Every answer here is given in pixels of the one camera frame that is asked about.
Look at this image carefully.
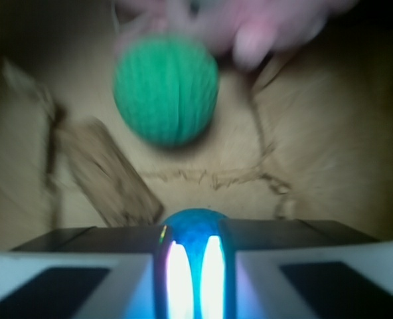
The green dimpled foam ball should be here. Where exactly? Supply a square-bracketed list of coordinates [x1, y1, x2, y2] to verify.
[113, 36, 219, 148]

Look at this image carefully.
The brown wood bark piece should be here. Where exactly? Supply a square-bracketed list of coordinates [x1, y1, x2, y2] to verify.
[58, 118, 163, 227]

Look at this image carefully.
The crumpled brown paper bag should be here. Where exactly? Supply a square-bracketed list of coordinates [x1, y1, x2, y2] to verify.
[0, 1, 393, 251]

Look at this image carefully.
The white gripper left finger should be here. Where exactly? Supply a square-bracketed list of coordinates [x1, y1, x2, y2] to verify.
[0, 226, 171, 318]

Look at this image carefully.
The pink plush bunny toy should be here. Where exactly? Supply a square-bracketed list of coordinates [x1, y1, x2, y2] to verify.
[113, 0, 357, 70]

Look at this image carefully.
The blue dimpled foam ball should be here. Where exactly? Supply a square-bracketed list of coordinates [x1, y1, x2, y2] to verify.
[162, 208, 228, 318]

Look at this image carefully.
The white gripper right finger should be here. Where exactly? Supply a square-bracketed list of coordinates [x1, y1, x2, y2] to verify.
[218, 219, 393, 318]

